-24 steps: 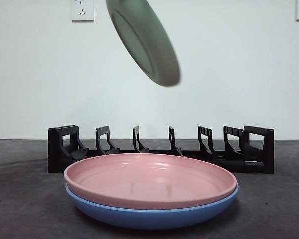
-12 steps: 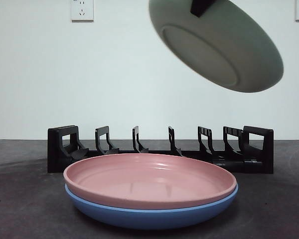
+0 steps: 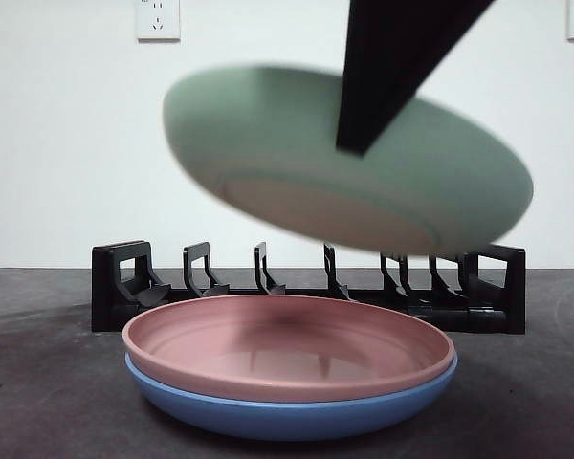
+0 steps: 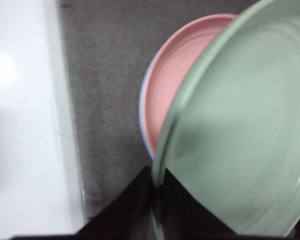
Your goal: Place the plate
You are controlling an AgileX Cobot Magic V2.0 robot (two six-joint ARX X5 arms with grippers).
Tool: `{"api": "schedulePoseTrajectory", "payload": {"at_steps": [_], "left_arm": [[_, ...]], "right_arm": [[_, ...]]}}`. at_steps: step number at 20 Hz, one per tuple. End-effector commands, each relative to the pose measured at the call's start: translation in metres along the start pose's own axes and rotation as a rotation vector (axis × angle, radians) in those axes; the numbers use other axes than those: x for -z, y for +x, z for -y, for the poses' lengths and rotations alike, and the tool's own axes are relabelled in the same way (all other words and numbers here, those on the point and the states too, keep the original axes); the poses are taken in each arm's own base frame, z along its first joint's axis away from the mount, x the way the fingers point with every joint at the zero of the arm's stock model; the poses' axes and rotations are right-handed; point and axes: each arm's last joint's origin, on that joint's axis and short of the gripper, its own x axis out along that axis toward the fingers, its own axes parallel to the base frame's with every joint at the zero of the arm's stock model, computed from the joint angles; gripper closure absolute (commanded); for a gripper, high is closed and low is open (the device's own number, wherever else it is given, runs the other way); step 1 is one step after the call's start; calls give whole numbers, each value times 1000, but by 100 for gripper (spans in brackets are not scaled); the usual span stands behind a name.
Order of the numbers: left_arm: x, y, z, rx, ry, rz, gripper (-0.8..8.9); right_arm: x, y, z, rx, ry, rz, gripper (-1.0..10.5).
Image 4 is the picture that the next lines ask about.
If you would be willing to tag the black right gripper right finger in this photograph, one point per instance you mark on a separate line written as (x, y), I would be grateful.
(187, 217)

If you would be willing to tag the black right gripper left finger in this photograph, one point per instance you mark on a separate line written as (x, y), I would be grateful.
(125, 215)

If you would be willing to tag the blue plate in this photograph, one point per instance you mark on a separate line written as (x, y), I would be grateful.
(141, 110)

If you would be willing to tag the pink plate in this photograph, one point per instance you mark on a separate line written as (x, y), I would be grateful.
(172, 75)

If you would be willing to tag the green plate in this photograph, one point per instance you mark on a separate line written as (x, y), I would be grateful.
(240, 120)

